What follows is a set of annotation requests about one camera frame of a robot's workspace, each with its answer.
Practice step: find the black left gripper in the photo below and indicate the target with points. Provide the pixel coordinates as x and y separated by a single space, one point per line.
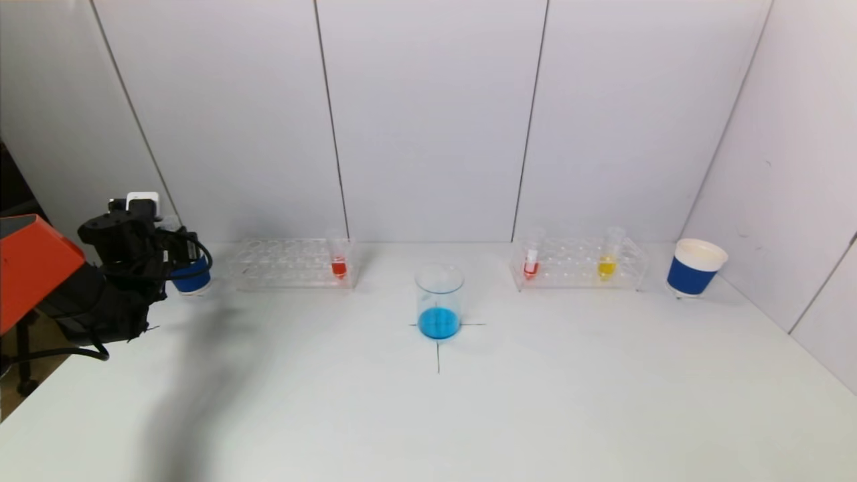
188 250

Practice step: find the blue liquid test tube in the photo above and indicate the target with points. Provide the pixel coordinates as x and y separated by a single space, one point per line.
170 223

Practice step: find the clear acrylic test tube rack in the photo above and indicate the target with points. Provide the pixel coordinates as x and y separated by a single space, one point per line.
569 264
288 264

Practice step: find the red liquid test tube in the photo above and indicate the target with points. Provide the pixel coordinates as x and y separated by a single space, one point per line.
339 268

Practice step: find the clear glass beaker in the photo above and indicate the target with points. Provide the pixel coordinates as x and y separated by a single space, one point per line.
439 314

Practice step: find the red liquid tube white label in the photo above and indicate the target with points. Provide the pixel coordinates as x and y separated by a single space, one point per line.
530 268

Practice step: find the yellow liquid test tube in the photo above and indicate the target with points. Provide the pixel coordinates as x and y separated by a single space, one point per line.
605 268

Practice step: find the white paper cup blue sleeve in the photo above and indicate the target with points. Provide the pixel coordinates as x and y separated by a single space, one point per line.
689 276
194 281

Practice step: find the black office chair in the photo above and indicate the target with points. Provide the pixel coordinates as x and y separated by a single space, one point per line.
17 187

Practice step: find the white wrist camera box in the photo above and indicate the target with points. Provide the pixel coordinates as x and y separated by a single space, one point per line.
142 204

